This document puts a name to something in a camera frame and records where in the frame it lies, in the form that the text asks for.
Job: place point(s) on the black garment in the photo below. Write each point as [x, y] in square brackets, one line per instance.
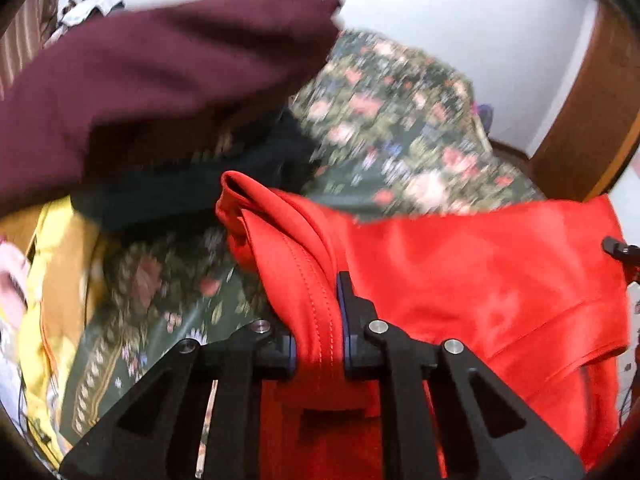
[165, 195]

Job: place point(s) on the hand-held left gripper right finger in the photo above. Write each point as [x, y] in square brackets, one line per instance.
[351, 340]

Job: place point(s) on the wooden door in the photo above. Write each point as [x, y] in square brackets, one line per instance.
[585, 110]

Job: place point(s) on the striped red curtain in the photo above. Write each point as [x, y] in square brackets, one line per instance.
[30, 25]

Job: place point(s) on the floral bedspread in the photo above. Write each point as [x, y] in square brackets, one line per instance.
[400, 125]

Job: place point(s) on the pile of clutter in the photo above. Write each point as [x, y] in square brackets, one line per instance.
[87, 5]

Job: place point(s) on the pink cloth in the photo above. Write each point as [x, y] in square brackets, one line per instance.
[12, 275]

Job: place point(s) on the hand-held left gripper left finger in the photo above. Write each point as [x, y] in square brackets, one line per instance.
[287, 355]

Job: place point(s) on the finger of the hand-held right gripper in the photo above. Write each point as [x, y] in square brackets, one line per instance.
[622, 250]

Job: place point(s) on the red zip jacket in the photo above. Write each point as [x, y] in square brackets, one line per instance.
[450, 270]

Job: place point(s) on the yellow cloth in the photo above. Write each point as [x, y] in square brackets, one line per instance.
[60, 270]

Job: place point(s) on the maroon garment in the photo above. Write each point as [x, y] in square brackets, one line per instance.
[150, 70]

